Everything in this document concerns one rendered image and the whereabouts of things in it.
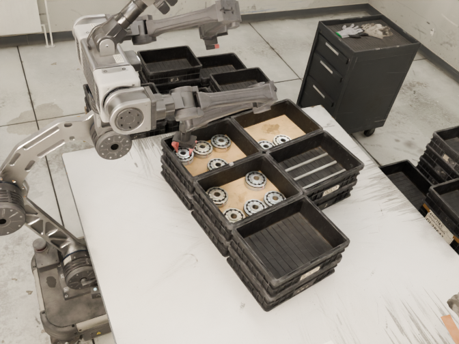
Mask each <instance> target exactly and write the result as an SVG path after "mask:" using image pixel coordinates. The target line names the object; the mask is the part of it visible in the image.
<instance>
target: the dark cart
mask: <svg viewBox="0 0 459 344"><path fill-rule="evenodd" d="M351 23H353V24H354V27H356V26H357V25H358V26H359V28H360V27H361V26H362V25H364V24H368V23H369V24H370V23H374V24H375V25H376V24H380V25H382V26H384V27H385V26H388V27H389V28H390V29H389V30H390V31H391V32H392V33H393V35H390V36H384V37H383V39H380V38H377V37H374V36H371V35H362V36H361V38H354V37H346V38H341V37H339V36H338V35H337V34H336V32H338V31H341V30H342V27H343V26H344V25H347V26H348V27H350V26H351ZM354 27H353V28H354ZM420 45H421V42H420V41H418V40H417V39H415V38H414V37H413V36H412V35H410V34H409V33H407V32H406V31H405V30H403V29H402V28H401V27H399V26H398V25H397V24H395V23H394V22H393V21H392V20H390V19H389V18H387V17H386V16H385V15H384V14H378V15H371V16H359V17H352V18H340V19H333V20H319V22H318V27H317V29H316V34H315V37H314V42H313V44H312V48H311V52H310V55H309V59H308V62H307V67H306V70H305V74H304V77H303V82H302V84H301V89H300V91H299V95H298V99H297V102H296V105H297V106H299V107H300V108H301V109H302V108H306V107H311V106H317V105H322V106H323V107H324V108H325V109H326V110H327V112H328V113H329V114H330V115H331V116H332V117H333V118H334V120H335V121H336V122H337V123H338V124H339V125H340V126H341V127H342V128H343V129H344V130H345V131H346V132H347V133H348V134H352V133H356V132H361V131H364V135H365V136H367V137H369V136H371V135H372V134H373V133H374V131H375V129H376V128H379V127H383V126H384V124H385V122H386V119H387V117H388V115H389V112H390V110H391V108H392V106H393V103H394V102H395V99H396V97H397V95H398V93H399V91H400V88H401V86H402V84H403V82H404V79H405V78H406V75H407V73H408V71H409V69H410V67H411V64H412V62H413V60H414V58H415V55H416V54H417V51H418V49H419V47H420Z"/></svg>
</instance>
